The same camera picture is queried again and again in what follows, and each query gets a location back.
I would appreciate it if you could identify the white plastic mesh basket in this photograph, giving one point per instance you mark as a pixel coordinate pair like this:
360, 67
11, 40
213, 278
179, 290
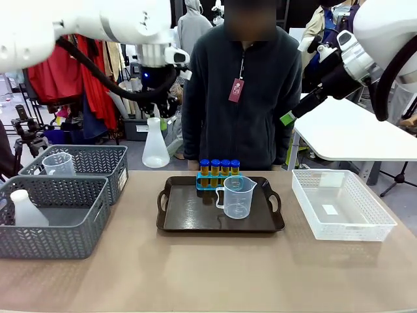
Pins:
355, 228

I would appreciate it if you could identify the large grey plastic basket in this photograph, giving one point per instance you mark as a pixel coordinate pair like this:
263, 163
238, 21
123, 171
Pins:
49, 243

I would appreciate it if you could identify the green plastic chair part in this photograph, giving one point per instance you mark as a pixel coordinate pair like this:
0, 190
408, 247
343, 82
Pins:
301, 153

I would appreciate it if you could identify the black light stand tripod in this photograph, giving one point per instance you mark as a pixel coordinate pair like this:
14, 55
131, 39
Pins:
399, 177

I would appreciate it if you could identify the black serving tray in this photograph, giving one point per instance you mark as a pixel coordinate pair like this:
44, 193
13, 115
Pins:
189, 218

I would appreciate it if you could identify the grey plastic basket with sticker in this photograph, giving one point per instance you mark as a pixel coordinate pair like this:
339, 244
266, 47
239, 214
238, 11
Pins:
97, 151

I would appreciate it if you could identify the clear plastic measuring beaker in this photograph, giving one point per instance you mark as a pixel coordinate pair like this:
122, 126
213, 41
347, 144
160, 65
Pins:
238, 202
58, 164

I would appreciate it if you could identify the beige mannequin hand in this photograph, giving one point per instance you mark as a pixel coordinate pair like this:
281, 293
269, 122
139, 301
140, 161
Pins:
408, 121

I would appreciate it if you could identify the dark grey storage bin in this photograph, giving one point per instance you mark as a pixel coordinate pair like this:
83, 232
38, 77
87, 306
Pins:
133, 130

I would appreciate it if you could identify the black tripod with camera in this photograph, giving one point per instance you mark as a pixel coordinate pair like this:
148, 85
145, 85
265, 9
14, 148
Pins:
24, 140

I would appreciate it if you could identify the person's right forearm dark sleeve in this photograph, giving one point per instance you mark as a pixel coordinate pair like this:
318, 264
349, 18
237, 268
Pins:
190, 143

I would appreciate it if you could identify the red hanging garments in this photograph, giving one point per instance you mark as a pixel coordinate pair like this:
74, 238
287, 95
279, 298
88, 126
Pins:
94, 98

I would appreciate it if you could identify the blue test tube rack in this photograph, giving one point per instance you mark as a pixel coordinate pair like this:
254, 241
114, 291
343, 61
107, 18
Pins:
211, 186

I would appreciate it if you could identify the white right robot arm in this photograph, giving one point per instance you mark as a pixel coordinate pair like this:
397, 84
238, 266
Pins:
384, 29

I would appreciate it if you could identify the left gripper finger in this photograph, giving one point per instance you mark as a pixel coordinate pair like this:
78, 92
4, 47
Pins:
165, 114
150, 112

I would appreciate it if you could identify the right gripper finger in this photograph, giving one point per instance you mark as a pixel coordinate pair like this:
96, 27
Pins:
307, 98
286, 120

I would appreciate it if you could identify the person's right hand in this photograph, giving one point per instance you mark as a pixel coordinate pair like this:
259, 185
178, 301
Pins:
193, 165

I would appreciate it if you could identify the white background table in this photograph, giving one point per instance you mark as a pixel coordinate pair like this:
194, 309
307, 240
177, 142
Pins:
342, 133

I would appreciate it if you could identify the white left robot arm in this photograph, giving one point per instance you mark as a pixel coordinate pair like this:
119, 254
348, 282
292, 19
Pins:
97, 19

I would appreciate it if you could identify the maroon name badge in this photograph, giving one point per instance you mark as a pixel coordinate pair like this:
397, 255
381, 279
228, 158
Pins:
236, 91

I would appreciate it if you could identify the background person in beige coat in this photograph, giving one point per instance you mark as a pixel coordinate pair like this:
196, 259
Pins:
322, 19

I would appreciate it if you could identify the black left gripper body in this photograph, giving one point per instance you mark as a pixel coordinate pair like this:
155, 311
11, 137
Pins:
154, 83

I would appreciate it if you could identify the white paper label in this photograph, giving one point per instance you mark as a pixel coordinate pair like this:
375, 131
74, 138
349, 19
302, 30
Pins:
329, 209

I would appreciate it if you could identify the large white cardboard roll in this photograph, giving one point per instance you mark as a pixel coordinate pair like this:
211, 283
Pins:
119, 104

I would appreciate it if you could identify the person's left hand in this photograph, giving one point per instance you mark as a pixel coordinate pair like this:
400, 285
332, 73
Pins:
277, 167

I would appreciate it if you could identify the grey paper roll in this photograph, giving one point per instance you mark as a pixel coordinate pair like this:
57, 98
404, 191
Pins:
137, 111

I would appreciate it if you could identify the person in dark fleece jacket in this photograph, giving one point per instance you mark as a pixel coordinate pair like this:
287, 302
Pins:
241, 130

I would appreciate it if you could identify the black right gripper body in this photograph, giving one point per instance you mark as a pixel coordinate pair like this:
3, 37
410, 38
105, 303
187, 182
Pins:
340, 83

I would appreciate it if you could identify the white plastic conical flask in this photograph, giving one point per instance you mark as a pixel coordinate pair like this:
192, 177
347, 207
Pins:
155, 146
27, 213

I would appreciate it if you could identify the beige hanging garment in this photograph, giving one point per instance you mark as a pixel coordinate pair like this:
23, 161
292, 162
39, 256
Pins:
114, 55

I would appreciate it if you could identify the person's left forearm dark sleeve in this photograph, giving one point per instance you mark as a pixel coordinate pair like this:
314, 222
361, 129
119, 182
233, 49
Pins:
284, 146

